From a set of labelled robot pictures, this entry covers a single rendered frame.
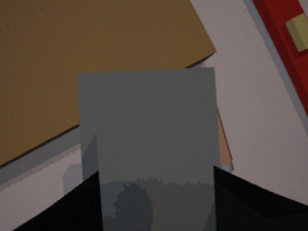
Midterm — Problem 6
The dark red flat bar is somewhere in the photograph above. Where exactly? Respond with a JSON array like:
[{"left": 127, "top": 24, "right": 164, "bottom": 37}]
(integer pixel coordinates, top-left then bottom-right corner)
[{"left": 252, "top": 0, "right": 308, "bottom": 116}]

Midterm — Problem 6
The brown-handled awl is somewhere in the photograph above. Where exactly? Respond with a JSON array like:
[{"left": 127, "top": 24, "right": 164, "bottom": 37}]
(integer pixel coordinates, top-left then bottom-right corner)
[{"left": 218, "top": 110, "right": 234, "bottom": 172}]

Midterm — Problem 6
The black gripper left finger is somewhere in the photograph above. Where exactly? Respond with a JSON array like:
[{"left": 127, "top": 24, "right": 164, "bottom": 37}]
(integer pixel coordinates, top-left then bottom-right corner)
[{"left": 12, "top": 170, "right": 103, "bottom": 231}]

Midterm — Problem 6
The brown rectangular panel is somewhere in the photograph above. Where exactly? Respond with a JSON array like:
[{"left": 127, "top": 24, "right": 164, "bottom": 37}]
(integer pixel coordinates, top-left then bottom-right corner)
[{"left": 0, "top": 0, "right": 217, "bottom": 169}]

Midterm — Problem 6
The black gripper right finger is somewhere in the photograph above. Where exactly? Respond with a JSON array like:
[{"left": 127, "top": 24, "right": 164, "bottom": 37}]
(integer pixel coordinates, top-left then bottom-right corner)
[{"left": 213, "top": 166, "right": 308, "bottom": 231}]

